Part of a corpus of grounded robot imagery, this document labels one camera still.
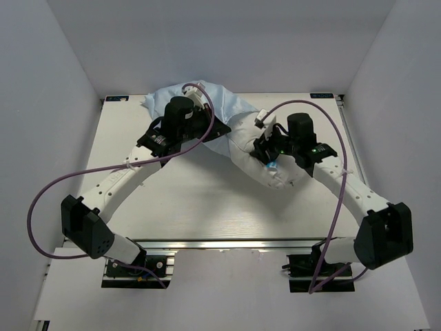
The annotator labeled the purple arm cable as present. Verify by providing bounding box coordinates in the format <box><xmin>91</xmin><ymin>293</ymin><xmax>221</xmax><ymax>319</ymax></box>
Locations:
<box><xmin>256</xmin><ymin>99</ymin><xmax>369</xmax><ymax>294</ymax></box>
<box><xmin>27</xmin><ymin>82</ymin><xmax>216</xmax><ymax>288</ymax></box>

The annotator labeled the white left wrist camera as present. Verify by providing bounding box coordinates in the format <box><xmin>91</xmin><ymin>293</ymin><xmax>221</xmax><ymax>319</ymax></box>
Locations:
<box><xmin>182</xmin><ymin>86</ymin><xmax>204</xmax><ymax>108</ymax></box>

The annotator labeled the white pillow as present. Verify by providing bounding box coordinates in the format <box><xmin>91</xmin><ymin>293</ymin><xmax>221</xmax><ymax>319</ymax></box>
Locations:
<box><xmin>227</xmin><ymin>112</ymin><xmax>307</xmax><ymax>190</ymax></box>

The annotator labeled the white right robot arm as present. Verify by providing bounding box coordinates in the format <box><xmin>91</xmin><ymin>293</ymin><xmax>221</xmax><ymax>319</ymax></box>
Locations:
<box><xmin>251</xmin><ymin>110</ymin><xmax>413</xmax><ymax>275</ymax></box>

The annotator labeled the right blue corner label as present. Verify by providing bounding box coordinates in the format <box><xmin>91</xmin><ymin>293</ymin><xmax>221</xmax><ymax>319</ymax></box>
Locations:
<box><xmin>309</xmin><ymin>92</ymin><xmax>334</xmax><ymax>99</ymax></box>

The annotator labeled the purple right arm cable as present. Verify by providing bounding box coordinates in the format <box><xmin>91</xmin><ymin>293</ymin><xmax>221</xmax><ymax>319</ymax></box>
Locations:
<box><xmin>256</xmin><ymin>99</ymin><xmax>369</xmax><ymax>294</ymax></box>

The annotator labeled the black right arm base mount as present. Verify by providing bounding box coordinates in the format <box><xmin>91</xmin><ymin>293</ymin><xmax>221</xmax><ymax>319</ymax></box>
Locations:
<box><xmin>281</xmin><ymin>248</ymin><xmax>355</xmax><ymax>293</ymax></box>

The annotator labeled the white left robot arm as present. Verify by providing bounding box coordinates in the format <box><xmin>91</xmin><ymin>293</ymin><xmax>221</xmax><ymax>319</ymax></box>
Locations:
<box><xmin>61</xmin><ymin>96</ymin><xmax>231</xmax><ymax>275</ymax></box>

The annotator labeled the blue white pillow tag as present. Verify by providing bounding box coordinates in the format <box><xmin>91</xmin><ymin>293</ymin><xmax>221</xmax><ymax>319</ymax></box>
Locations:
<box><xmin>266</xmin><ymin>161</ymin><xmax>278</xmax><ymax>171</ymax></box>

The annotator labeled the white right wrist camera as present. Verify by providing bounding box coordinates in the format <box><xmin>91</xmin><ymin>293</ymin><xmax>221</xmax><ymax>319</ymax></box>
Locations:
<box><xmin>254</xmin><ymin>109</ymin><xmax>276</xmax><ymax>139</ymax></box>

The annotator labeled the left blue corner label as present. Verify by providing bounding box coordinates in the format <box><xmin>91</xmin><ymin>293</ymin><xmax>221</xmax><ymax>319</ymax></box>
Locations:
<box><xmin>105</xmin><ymin>96</ymin><xmax>129</xmax><ymax>102</ymax></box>

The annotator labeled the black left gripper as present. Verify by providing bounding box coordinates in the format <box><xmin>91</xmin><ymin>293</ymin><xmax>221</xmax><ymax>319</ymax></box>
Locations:
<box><xmin>178</xmin><ymin>103</ymin><xmax>232</xmax><ymax>144</ymax></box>

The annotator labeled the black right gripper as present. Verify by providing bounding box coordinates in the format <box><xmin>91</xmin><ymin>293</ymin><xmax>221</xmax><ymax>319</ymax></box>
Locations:
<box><xmin>251</xmin><ymin>123</ymin><xmax>298</xmax><ymax>164</ymax></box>

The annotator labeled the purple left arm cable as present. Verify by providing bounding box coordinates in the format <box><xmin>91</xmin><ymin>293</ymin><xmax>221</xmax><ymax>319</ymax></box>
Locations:
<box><xmin>27</xmin><ymin>82</ymin><xmax>216</xmax><ymax>288</ymax></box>

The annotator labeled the blue corner label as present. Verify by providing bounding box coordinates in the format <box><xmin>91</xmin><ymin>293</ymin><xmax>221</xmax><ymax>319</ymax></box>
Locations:
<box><xmin>105</xmin><ymin>96</ymin><xmax>129</xmax><ymax>102</ymax></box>
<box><xmin>309</xmin><ymin>92</ymin><xmax>334</xmax><ymax>99</ymax></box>

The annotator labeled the aluminium table front rail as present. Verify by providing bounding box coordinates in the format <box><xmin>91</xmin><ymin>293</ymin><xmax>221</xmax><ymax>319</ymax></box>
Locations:
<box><xmin>137</xmin><ymin>238</ymin><xmax>322</xmax><ymax>250</ymax></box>

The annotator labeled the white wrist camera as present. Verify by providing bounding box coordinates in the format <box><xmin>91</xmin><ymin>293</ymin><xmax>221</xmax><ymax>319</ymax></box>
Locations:
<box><xmin>182</xmin><ymin>86</ymin><xmax>204</xmax><ymax>108</ymax></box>
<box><xmin>254</xmin><ymin>109</ymin><xmax>276</xmax><ymax>139</ymax></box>

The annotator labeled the light blue pillowcase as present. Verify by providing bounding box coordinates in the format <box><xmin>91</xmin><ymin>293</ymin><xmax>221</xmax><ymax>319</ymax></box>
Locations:
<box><xmin>143</xmin><ymin>81</ymin><xmax>258</xmax><ymax>157</ymax></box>

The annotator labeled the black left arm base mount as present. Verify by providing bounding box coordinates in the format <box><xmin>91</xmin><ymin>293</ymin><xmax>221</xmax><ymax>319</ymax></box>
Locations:
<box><xmin>101</xmin><ymin>250</ymin><xmax>176</xmax><ymax>290</ymax></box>

